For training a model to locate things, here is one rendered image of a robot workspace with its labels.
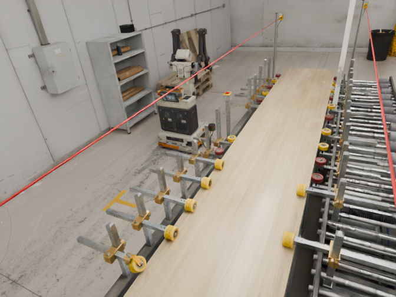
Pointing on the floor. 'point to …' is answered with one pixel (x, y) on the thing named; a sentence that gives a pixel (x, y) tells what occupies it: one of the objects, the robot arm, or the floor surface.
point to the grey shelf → (136, 56)
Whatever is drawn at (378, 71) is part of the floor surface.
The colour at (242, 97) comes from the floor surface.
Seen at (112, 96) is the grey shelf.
